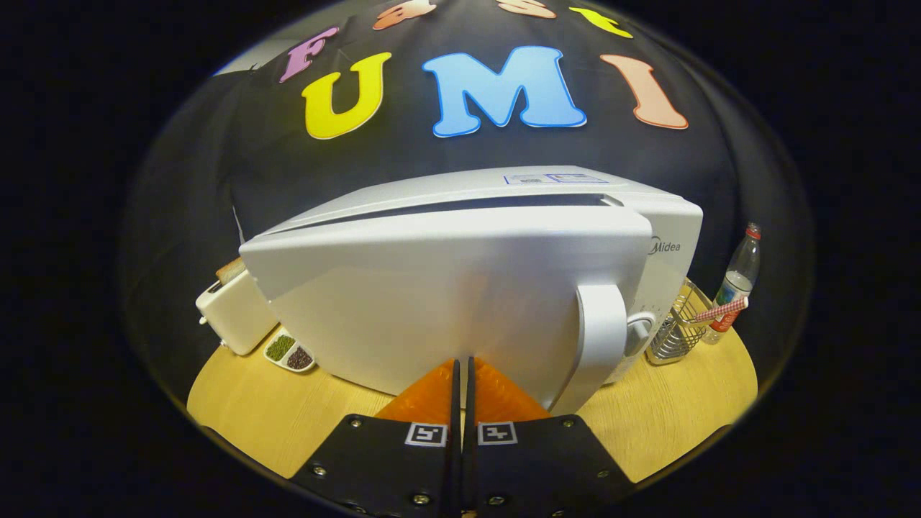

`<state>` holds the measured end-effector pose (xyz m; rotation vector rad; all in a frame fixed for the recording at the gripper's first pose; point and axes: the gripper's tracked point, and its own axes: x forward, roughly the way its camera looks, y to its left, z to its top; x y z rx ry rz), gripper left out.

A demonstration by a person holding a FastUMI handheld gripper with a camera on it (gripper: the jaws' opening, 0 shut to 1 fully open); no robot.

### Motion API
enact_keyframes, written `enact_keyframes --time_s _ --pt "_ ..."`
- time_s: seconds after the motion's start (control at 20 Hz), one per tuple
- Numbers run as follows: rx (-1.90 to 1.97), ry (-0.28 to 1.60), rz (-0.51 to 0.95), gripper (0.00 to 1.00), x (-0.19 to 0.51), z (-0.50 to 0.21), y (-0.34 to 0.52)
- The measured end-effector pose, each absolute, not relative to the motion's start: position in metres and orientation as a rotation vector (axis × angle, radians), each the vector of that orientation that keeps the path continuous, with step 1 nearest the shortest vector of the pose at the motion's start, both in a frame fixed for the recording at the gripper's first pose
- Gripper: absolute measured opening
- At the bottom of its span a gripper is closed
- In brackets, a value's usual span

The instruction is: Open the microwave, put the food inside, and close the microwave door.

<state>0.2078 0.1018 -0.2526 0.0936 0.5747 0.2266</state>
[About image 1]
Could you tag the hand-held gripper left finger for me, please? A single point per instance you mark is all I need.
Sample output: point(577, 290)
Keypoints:
point(388, 467)

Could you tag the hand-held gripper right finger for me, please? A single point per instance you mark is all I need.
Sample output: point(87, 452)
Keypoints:
point(540, 467)

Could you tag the white toaster oven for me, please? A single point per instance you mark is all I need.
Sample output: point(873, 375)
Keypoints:
point(432, 288)

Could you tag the cream bread toaster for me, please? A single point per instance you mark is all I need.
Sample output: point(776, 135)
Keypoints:
point(237, 320)

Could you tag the white divided bean dish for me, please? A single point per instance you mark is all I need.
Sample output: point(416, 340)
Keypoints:
point(288, 352)

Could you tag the red white striped straw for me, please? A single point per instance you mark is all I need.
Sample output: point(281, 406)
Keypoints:
point(719, 311)

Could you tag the toast bread slice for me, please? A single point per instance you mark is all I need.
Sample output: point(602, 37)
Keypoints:
point(230, 271)

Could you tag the clear plastic water bottle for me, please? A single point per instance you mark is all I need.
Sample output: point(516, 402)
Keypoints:
point(741, 273)

